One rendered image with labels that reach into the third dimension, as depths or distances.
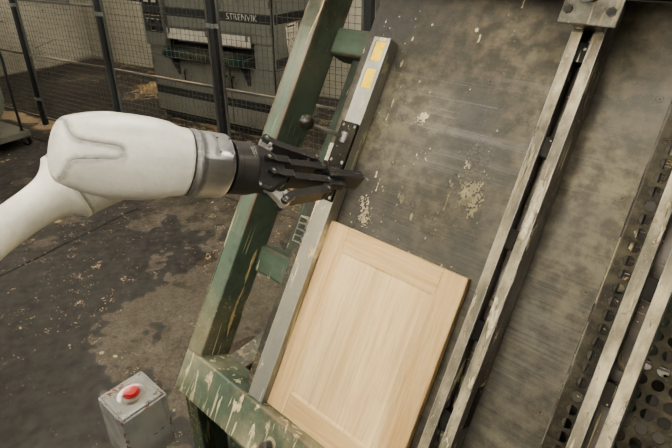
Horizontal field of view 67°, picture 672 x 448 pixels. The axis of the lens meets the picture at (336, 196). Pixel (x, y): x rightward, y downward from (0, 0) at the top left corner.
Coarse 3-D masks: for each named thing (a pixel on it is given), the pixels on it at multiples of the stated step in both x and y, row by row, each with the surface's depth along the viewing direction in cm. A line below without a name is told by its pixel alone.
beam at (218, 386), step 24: (192, 360) 141; (216, 360) 141; (192, 384) 139; (216, 384) 134; (240, 384) 132; (216, 408) 133; (240, 408) 128; (264, 408) 125; (240, 432) 127; (264, 432) 123; (288, 432) 119
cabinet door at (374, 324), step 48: (336, 240) 124; (336, 288) 122; (384, 288) 115; (432, 288) 108; (336, 336) 120; (384, 336) 113; (432, 336) 106; (288, 384) 125; (336, 384) 118; (384, 384) 111; (432, 384) 107; (336, 432) 116; (384, 432) 109
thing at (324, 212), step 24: (384, 48) 123; (384, 72) 124; (360, 96) 125; (360, 120) 123; (360, 144) 126; (336, 192) 124; (312, 216) 127; (336, 216) 127; (312, 240) 126; (312, 264) 125; (288, 288) 127; (288, 312) 126; (288, 336) 127; (264, 360) 128; (264, 384) 127
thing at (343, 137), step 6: (306, 114) 119; (300, 120) 118; (306, 120) 118; (312, 120) 119; (300, 126) 119; (306, 126) 118; (312, 126) 119; (318, 126) 121; (330, 132) 122; (336, 132) 123; (342, 132) 123; (342, 138) 123
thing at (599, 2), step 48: (576, 0) 92; (624, 0) 88; (576, 48) 94; (576, 96) 93; (528, 192) 98; (528, 240) 94; (480, 288) 97; (480, 336) 96; (480, 384) 98; (432, 432) 98
